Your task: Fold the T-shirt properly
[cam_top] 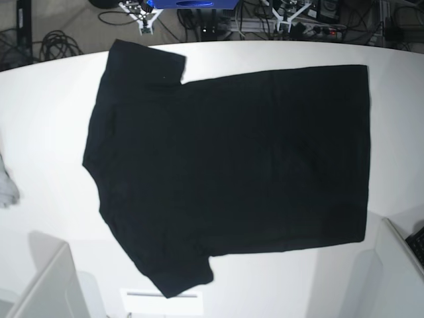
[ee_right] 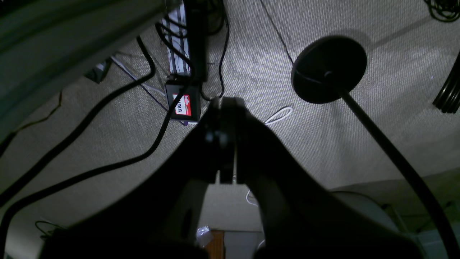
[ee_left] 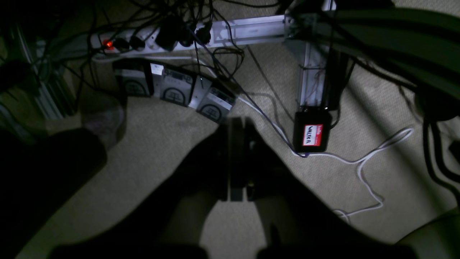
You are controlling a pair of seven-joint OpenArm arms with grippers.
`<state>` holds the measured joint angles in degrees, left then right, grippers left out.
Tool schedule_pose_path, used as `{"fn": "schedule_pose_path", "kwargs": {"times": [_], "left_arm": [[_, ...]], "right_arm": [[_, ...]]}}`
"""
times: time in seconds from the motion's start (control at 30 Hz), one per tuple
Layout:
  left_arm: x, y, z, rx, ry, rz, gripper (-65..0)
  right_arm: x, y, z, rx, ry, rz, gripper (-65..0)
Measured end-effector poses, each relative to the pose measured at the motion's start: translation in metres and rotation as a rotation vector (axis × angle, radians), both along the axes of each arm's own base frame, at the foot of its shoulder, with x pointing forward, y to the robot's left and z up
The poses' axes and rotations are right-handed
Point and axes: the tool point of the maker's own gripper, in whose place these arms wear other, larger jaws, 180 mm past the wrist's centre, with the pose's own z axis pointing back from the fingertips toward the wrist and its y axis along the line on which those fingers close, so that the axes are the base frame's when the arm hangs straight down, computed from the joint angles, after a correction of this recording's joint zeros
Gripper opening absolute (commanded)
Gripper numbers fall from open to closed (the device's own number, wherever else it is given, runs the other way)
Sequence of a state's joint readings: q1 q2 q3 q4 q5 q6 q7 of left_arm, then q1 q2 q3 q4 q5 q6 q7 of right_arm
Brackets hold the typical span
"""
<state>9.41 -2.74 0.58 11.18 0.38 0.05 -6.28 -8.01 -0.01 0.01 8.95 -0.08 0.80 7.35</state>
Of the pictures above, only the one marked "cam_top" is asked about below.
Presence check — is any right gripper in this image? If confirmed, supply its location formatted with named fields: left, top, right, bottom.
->
left=119, top=0, right=163, bottom=19

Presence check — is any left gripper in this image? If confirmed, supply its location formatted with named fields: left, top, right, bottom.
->
left=271, top=0, right=311, bottom=23

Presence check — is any black T-shirt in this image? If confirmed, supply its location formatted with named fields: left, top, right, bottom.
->
left=83, top=40, right=370, bottom=298

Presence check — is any blue box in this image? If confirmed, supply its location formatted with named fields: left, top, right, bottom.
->
left=145, top=0, right=239, bottom=9

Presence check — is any white power strip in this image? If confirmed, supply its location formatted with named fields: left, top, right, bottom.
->
left=225, top=18, right=346, bottom=37

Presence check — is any black flat panel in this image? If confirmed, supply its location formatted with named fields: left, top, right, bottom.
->
left=16, top=0, right=32, bottom=51

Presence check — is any grey cloth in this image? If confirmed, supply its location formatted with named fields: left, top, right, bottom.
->
left=0, top=158, right=20, bottom=208

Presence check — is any black keyboard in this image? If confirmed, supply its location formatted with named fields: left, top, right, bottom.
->
left=405, top=228, right=424, bottom=266

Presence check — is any white label plate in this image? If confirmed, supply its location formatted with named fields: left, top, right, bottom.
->
left=120, top=289, right=204, bottom=315

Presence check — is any white bin left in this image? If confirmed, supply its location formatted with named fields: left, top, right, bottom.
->
left=1, top=231, right=107, bottom=317

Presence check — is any white bin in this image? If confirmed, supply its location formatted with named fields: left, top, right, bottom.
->
left=1, top=231, right=107, bottom=317
left=350, top=217, right=424, bottom=318

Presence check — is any white bin right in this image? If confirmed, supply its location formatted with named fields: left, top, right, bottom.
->
left=350, top=217, right=424, bottom=318

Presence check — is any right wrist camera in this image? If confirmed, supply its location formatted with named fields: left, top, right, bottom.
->
left=138, top=24, right=153, bottom=36

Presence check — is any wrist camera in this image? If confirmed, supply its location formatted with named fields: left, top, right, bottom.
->
left=138, top=24, right=153, bottom=36
left=276, top=21, right=292, bottom=32

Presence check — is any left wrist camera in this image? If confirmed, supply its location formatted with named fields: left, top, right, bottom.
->
left=276, top=21, right=292, bottom=32

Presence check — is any coiled black cable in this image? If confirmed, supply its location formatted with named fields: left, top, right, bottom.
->
left=39, top=30, right=83, bottom=61

